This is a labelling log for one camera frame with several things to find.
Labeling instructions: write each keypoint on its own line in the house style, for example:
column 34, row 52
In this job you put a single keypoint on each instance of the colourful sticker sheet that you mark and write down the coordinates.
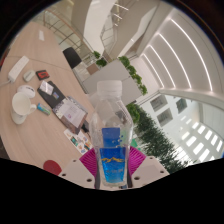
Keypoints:
column 78, row 141

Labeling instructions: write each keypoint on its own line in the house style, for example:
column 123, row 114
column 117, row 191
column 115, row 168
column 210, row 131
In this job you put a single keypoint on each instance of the clear blue-label water bottle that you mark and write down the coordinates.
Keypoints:
column 111, row 133

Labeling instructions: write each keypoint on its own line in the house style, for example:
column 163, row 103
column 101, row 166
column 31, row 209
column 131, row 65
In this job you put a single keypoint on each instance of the teal tube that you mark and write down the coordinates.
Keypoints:
column 43, row 109

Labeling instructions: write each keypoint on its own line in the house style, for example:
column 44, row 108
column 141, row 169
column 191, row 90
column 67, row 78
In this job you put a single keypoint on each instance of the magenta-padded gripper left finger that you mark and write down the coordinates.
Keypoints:
column 87, row 163

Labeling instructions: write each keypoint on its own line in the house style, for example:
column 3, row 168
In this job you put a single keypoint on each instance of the small white pouch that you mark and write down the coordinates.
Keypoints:
column 25, row 90

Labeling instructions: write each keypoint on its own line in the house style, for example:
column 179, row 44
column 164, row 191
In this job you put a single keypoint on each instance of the small planter boxes with plants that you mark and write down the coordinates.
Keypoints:
column 100, row 61

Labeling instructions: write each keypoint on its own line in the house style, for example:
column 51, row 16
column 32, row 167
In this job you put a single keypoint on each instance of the small white oval device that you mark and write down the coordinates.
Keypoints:
column 28, row 75

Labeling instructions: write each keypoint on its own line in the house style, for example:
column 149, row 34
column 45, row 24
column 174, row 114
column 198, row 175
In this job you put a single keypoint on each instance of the row of green hedge plants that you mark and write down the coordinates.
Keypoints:
column 156, row 140

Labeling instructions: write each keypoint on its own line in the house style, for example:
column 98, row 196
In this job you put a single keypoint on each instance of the white power strip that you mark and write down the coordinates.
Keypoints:
column 18, row 69

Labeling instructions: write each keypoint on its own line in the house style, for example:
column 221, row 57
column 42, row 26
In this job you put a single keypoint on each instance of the white paper slip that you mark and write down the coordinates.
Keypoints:
column 41, row 35

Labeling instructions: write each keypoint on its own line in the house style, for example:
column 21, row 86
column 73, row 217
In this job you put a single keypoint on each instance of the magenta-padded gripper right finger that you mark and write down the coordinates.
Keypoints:
column 138, row 160

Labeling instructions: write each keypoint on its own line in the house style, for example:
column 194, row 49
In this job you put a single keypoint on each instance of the black folder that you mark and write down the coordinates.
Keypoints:
column 55, row 96

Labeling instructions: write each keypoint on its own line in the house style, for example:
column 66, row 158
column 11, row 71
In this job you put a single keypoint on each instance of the small red and black box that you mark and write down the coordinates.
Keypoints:
column 42, row 74

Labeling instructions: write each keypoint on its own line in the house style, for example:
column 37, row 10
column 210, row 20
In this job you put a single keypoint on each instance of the black chair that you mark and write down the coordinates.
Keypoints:
column 71, row 57

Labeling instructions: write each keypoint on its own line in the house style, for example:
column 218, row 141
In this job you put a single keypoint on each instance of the white ceramic mug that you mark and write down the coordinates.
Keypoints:
column 20, row 105

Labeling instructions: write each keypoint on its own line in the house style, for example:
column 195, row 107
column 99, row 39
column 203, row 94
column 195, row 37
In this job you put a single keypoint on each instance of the white cabinet topped with plants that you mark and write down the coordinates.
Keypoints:
column 110, row 75

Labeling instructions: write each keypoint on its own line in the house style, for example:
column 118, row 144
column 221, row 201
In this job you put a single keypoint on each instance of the white card packet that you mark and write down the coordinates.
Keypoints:
column 46, row 87

